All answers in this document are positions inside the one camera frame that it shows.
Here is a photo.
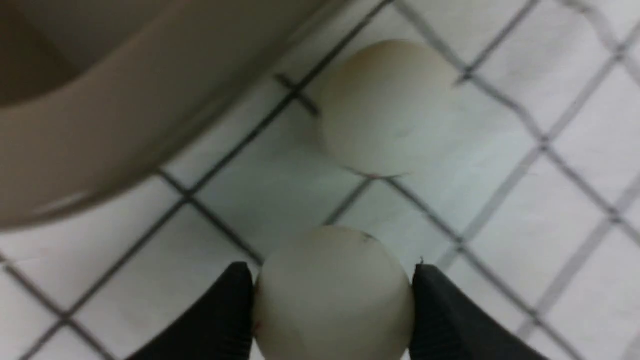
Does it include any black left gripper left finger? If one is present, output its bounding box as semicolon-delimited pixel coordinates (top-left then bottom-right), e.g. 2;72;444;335
129;261;254;360

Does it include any white ping-pong ball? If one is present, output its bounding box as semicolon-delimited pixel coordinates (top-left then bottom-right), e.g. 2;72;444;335
318;39;458;178

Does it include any white ping-pong ball marked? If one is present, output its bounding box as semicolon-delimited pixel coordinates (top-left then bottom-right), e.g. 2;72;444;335
252;226;415;360

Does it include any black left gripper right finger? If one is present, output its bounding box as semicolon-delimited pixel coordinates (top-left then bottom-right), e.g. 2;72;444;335
409;263;546;360

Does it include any olive green plastic bin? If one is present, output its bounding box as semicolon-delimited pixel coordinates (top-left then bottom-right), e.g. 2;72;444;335
0;0;350;230

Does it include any white checkered tablecloth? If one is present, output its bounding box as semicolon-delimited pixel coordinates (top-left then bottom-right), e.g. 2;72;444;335
1;0;640;360

